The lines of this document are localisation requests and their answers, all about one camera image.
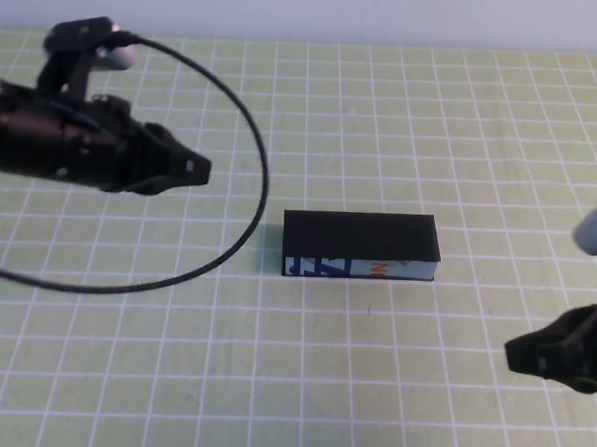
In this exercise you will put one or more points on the green white-grid tablecloth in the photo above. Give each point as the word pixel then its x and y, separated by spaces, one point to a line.
pixel 320 385

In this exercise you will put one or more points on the black glasses case printed sides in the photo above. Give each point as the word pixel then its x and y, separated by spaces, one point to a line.
pixel 358 236

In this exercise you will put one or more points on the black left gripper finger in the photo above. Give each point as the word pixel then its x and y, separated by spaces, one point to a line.
pixel 145 186
pixel 176 162

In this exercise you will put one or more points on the right wrist camera silver housing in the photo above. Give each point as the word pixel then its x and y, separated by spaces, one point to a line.
pixel 596 231

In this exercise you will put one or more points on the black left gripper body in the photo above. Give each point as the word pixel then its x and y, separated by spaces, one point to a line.
pixel 72 141

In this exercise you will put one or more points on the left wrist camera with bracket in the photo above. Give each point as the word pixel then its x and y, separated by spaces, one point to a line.
pixel 78 32

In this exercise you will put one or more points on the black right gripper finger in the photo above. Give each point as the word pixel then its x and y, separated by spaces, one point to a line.
pixel 586 369
pixel 547 347

